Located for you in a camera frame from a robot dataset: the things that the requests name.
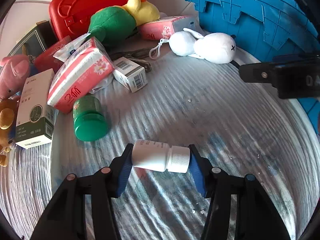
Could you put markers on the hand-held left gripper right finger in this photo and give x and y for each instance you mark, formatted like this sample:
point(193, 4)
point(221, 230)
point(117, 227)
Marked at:
point(197, 172)

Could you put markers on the pink pig plush toy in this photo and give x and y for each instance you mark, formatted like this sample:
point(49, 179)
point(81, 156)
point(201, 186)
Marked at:
point(12, 72)

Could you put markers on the dark red box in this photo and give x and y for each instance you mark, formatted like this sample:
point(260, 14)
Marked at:
point(46, 57)

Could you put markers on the white plastic packet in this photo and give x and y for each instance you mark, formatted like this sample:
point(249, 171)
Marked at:
point(67, 50)

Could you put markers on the brown plush toy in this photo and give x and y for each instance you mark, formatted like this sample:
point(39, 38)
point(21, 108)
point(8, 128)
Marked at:
point(6, 120)

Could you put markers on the red bear-embossed suitcase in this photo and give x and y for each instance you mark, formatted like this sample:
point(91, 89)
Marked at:
point(82, 2)

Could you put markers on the blue fabric storage bin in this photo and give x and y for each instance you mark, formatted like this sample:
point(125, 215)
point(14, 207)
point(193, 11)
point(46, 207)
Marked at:
point(250, 5)

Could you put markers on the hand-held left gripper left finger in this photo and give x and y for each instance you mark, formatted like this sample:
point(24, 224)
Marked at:
point(123, 172)

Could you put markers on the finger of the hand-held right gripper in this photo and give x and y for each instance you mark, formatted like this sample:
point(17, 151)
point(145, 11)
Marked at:
point(257, 73)

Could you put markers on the green yellow duck plush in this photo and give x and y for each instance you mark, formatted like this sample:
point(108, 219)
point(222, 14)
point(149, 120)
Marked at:
point(112, 22)

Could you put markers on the white barcode box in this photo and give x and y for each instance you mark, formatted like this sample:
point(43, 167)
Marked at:
point(130, 73)

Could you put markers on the striped bed sheet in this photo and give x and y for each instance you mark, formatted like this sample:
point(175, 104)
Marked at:
point(200, 120)

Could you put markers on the dark gift box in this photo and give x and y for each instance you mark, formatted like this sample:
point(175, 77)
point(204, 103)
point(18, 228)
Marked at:
point(32, 40)

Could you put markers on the tall white green box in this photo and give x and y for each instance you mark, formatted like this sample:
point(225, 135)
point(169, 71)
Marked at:
point(35, 105)

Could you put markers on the white pill bottle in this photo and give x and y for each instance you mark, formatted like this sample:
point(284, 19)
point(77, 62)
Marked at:
point(152, 155)

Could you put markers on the metal spring clamp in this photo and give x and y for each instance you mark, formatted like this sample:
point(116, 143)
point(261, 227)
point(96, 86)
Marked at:
point(140, 53)

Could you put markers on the pink tissue pack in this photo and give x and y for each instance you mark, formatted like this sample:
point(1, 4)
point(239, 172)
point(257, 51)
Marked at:
point(80, 80)
point(160, 28)

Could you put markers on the green plastic jar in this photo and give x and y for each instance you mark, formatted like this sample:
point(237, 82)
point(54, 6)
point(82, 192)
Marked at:
point(90, 120)

